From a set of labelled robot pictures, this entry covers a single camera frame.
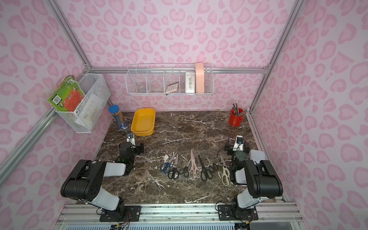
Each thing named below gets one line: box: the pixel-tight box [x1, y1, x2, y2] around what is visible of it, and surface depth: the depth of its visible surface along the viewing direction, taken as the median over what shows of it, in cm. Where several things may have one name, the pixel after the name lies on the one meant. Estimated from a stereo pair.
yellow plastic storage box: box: [130, 107, 156, 137], surface depth 113 cm
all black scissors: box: [197, 154, 213, 182], surface depth 88 cm
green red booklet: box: [47, 75, 86, 112], surface depth 73 cm
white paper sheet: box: [75, 93, 104, 130], surface depth 85 cm
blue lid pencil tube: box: [108, 104, 129, 131], surface depth 103 cm
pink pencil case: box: [195, 62, 205, 94], surface depth 85 cm
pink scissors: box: [188, 149, 201, 181], surface depth 90 cm
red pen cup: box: [228, 107, 245, 127], surface depth 109 cm
